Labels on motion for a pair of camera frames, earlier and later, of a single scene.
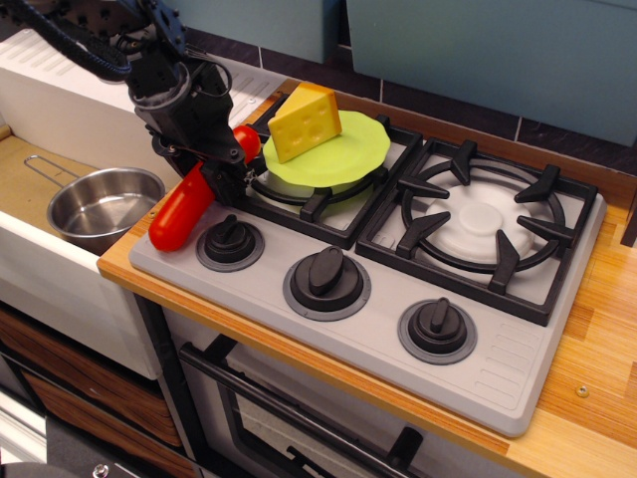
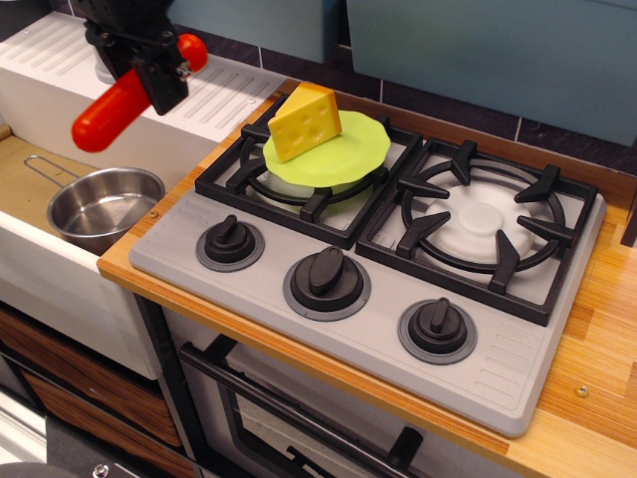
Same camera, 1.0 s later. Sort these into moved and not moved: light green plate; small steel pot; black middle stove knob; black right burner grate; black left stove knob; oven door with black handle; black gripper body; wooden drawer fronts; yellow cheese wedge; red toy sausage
Moved: red toy sausage; black gripper body
Not moved: small steel pot; black left stove knob; oven door with black handle; wooden drawer fronts; yellow cheese wedge; black right burner grate; light green plate; black middle stove knob
